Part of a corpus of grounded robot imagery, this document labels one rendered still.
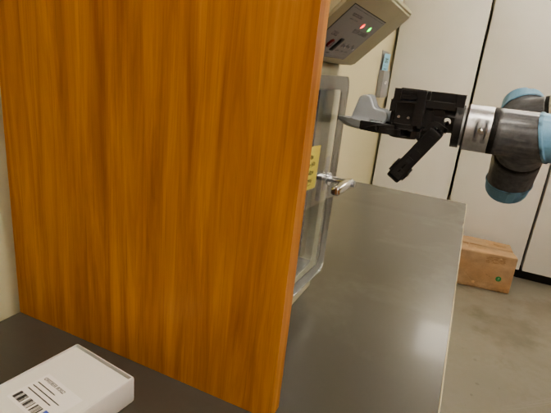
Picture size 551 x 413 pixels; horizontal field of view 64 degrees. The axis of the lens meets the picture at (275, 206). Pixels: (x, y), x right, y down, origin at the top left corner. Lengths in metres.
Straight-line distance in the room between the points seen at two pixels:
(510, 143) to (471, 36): 2.91
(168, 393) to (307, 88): 0.46
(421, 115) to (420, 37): 2.92
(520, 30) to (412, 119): 2.91
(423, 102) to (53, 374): 0.68
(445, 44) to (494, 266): 1.64
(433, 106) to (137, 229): 0.51
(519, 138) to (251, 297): 0.47
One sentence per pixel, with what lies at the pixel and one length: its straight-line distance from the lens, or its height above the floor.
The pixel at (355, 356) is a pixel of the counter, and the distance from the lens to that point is 0.81.
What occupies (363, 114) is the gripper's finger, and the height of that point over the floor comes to 1.33.
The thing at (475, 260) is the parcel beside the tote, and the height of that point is 0.21.
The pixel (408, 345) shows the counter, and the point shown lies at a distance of 0.87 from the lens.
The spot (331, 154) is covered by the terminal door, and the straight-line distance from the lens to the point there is 0.84.
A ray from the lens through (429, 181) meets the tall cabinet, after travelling 3.73.
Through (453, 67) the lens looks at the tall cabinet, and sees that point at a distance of 3.65.
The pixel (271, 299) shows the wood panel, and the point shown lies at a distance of 0.56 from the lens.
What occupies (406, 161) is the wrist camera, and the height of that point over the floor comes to 1.26.
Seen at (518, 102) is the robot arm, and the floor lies 1.38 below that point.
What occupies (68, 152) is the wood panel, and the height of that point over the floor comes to 1.25.
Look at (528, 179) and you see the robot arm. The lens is 0.86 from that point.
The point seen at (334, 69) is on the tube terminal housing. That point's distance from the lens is 0.86.
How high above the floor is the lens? 1.40
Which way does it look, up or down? 18 degrees down
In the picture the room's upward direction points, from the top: 6 degrees clockwise
